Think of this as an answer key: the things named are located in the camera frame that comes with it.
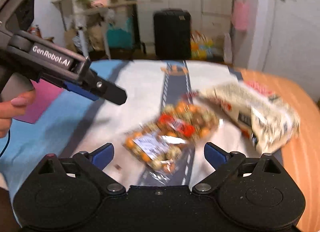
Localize white door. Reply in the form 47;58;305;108
263;0;319;101

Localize orange bean snack bag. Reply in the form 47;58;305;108
123;122;194;174
156;101;219;142

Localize pink storage box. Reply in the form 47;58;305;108
15;79;63;124

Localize white cracker snack bag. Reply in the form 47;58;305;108
198;81;300;154

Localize teal bag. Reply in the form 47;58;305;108
106;17;133;50

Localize person's left hand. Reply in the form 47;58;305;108
0;89;36;138

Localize colourful toy box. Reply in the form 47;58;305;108
190;31;215;60

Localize white rolling side table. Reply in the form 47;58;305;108
65;0;137;60

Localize pink hanging bag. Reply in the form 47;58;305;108
231;0;249;32

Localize black suitcase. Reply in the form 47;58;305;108
153;9;191;60

